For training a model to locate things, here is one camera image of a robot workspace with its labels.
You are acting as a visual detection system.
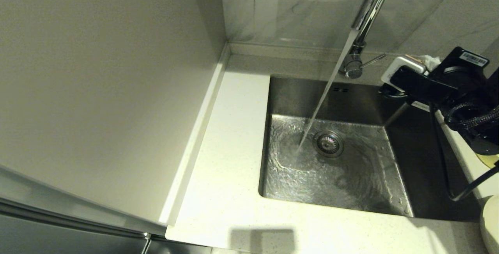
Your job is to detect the thin chrome faucet lever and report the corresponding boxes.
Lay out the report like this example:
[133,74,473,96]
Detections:
[361,54,386,69]

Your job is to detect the pale yellow bowl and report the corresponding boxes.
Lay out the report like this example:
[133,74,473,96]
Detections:
[476,153,499,169]

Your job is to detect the round cream plate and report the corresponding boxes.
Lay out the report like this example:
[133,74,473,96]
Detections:
[480,195,499,254]

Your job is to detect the stainless steel sink basin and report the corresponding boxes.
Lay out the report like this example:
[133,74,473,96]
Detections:
[258,75,488,223]

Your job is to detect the tall chrome faucet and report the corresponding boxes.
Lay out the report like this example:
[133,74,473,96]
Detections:
[338,0,398,80]

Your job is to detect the round metal drain strainer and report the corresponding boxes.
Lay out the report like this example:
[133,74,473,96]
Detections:
[313,130,345,158]

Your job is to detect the tall pale cabinet side panel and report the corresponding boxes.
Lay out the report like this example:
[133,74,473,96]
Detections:
[0,0,227,225]

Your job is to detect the metal cabinet trim strip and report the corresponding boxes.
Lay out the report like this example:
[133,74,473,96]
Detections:
[0,194,150,240]

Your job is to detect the dark glossy cabinet door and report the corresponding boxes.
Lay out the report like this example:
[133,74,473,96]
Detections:
[0,207,213,254]

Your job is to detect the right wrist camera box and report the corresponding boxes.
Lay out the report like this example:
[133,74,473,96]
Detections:
[379,54,457,104]

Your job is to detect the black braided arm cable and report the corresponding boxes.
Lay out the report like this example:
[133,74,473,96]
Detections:
[444,102,499,130]

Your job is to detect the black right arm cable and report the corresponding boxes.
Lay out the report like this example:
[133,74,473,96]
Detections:
[429,104,499,202]

